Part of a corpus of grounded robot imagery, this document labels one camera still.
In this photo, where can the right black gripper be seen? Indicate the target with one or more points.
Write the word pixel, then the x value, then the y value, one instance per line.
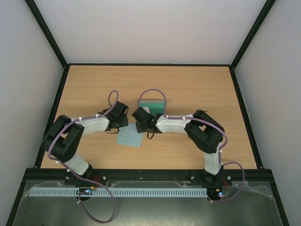
pixel 141 125

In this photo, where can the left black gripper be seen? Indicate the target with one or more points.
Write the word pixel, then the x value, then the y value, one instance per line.
pixel 125 121

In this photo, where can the grey felt glasses case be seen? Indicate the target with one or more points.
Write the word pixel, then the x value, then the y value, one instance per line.
pixel 156 106

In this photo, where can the light blue cleaning cloth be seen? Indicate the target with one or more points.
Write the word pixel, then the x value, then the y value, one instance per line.
pixel 129 136

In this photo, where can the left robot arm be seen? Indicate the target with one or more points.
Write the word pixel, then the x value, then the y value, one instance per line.
pixel 63 138

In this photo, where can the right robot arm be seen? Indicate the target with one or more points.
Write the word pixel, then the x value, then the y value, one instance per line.
pixel 204 132

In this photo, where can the clear plastic sheet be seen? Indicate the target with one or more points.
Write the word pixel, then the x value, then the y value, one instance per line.
pixel 253 205

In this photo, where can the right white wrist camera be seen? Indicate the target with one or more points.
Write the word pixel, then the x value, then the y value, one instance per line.
pixel 146 109

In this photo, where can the black cage frame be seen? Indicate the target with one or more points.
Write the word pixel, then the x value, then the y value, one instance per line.
pixel 258 174

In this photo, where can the light blue slotted cable duct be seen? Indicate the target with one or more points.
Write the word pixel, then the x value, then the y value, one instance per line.
pixel 119 192

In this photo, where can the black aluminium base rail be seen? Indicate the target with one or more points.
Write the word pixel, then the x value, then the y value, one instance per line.
pixel 106 176

